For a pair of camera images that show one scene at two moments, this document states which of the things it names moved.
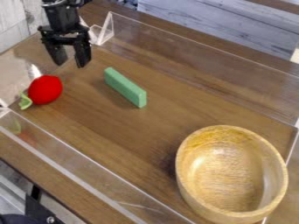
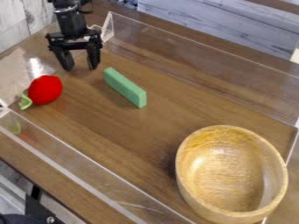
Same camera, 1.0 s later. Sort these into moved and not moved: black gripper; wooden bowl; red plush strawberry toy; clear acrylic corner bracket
Moved: black gripper
Not moved: wooden bowl; red plush strawberry toy; clear acrylic corner bracket
